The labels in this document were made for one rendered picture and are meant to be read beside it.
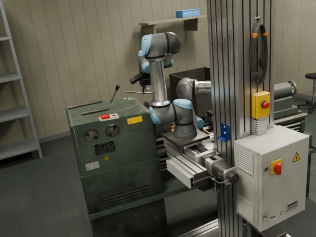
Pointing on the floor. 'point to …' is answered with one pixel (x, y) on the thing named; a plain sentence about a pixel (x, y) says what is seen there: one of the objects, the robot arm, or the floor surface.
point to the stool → (312, 91)
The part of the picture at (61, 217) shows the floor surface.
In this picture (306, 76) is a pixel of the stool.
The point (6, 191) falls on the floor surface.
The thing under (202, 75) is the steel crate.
